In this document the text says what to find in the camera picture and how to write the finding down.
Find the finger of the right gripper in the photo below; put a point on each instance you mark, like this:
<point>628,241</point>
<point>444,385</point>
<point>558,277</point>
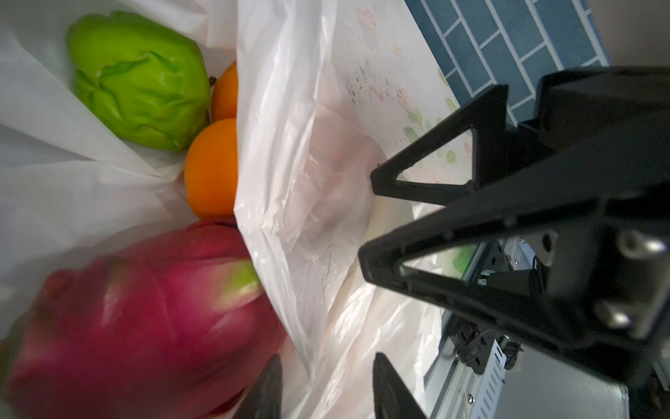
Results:
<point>460,155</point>
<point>497,272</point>

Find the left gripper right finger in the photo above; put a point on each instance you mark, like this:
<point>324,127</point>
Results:
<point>392,399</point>

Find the white plastic bag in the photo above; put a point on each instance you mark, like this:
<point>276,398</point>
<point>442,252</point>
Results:
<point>184,189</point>

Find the pink dragon fruit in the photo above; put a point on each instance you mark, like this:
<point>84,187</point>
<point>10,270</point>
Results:
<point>175,326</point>

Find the orange fruit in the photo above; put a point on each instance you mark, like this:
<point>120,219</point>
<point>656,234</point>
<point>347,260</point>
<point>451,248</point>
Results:
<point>225,95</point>
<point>211,170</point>

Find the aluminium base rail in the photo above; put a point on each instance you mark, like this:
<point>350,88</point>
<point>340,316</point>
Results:
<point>537,387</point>

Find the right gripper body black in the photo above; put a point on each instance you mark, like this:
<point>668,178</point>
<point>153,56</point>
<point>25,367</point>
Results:
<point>613,123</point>

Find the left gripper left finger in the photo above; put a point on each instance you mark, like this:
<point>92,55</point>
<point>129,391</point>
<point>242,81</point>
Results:
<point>264,400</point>

